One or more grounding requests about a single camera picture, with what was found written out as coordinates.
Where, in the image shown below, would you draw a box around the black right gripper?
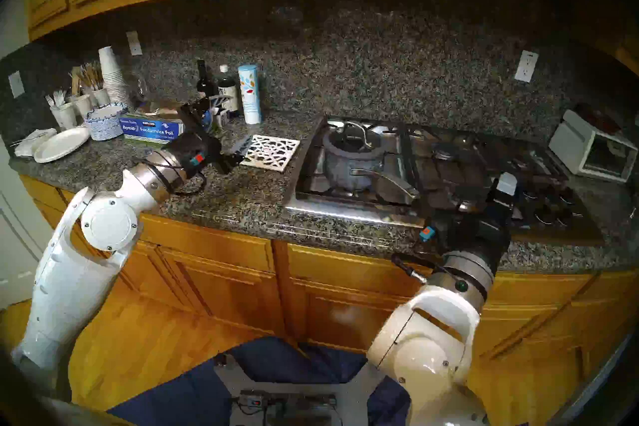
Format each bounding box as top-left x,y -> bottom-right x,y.
423,172 -> 518,264

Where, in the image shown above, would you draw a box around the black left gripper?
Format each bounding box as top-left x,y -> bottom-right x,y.
171,97 -> 254,177

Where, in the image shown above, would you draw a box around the dark grey long-handled saucepan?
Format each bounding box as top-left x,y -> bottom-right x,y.
322,125 -> 421,204

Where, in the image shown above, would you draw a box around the glass pot lid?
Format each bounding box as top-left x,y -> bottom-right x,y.
327,121 -> 386,156

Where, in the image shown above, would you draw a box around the small black cast iron grate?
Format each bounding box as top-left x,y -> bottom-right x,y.
499,141 -> 570,181

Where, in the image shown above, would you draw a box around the soy sauce bottle white cap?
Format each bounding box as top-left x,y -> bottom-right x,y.
218,64 -> 240,117

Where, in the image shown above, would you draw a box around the blue white leaf-print canister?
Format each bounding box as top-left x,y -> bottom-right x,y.
238,65 -> 262,125

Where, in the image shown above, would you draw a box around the dark wine bottle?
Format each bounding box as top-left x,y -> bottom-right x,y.
196,59 -> 216,102

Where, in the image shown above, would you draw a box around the white lattice trivet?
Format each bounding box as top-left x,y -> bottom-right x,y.
240,134 -> 301,173

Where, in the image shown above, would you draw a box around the blue Reynolds foil box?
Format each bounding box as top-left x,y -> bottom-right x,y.
119,101 -> 186,145

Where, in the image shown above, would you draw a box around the white toaster oven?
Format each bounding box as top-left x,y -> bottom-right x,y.
548,109 -> 639,183

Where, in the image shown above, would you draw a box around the clear plastic bag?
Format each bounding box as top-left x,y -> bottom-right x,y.
125,72 -> 150,104

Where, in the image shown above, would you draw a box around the stack of blue-patterned paper bowls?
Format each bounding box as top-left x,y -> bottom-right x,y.
85,103 -> 129,141

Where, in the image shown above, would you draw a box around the dark red dish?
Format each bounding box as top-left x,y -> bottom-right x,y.
574,103 -> 622,134

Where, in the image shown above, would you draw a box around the stack of white paper cups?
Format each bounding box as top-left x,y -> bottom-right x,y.
98,46 -> 131,107

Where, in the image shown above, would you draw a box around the stainless steel gas cooktop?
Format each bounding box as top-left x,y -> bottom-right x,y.
283,115 -> 606,246

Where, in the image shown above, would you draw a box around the wooden chopsticks bundle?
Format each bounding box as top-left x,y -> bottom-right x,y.
75,62 -> 103,91

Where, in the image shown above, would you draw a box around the white paper plate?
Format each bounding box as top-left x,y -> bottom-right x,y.
33,126 -> 91,164

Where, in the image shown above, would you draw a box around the white paper napkins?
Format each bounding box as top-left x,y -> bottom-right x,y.
12,128 -> 58,157

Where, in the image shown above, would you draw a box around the wooden base cabinets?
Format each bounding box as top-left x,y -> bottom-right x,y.
17,174 -> 639,371

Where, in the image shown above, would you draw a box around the white door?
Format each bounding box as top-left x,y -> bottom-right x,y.
0,141 -> 85,311

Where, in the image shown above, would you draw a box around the dark blue cloth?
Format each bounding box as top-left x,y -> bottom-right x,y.
107,336 -> 412,426

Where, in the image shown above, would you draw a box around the black power strip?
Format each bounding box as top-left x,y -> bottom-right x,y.
239,393 -> 337,410

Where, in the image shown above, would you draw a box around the braided black left arm cable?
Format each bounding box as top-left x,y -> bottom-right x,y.
172,173 -> 208,196

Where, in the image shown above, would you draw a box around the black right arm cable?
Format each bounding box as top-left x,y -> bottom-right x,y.
390,253 -> 435,284

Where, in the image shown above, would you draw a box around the grey metal robot base plate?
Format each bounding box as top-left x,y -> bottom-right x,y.
215,360 -> 390,426

